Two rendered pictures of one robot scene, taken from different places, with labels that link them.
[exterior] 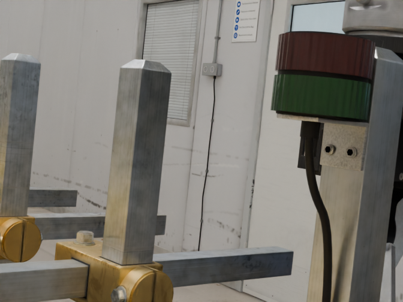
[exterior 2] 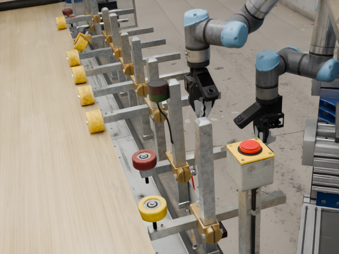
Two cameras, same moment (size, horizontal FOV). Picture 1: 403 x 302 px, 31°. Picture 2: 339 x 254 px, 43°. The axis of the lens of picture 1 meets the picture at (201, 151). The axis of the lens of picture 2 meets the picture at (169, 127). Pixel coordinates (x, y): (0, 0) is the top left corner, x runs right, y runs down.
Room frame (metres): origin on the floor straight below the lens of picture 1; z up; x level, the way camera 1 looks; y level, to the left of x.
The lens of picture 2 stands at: (-0.60, -0.63, 1.68)
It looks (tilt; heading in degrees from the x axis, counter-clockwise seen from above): 29 degrees down; 27
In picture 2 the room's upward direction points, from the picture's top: 5 degrees counter-clockwise
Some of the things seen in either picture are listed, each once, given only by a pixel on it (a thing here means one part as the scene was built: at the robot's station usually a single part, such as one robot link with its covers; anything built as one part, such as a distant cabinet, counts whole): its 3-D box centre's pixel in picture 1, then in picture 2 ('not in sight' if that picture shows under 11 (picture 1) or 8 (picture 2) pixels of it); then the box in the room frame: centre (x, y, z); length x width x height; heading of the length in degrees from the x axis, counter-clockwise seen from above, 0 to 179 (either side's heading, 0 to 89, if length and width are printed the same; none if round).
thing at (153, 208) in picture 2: not in sight; (154, 218); (0.23, -0.13, 0.85); 0.08 x 0.08 x 0.11
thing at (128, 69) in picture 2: not in sight; (127, 66); (1.06, 0.40, 0.95); 0.13 x 0.06 x 0.05; 41
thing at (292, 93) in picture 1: (320, 97); (158, 94); (0.45, -0.07, 1.13); 0.06 x 0.06 x 0.02
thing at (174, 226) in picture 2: not in sight; (218, 214); (0.36, -0.28, 0.80); 0.43 x 0.03 x 0.04; 131
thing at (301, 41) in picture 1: (324, 57); (157, 86); (0.45, -0.07, 1.16); 0.06 x 0.06 x 0.02
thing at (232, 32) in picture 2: not in sight; (228, 32); (0.60, -0.25, 1.29); 0.11 x 0.11 x 0.08; 78
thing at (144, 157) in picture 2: not in sight; (145, 169); (0.44, 0.00, 0.85); 0.08 x 0.08 x 0.11
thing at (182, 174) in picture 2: not in sight; (177, 166); (0.50, -0.09, 0.85); 0.13 x 0.06 x 0.05; 41
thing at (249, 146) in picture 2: not in sight; (249, 148); (0.10, -0.44, 1.22); 0.04 x 0.04 x 0.02
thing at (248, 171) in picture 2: not in sight; (249, 165); (0.10, -0.44, 1.18); 0.07 x 0.07 x 0.08; 41
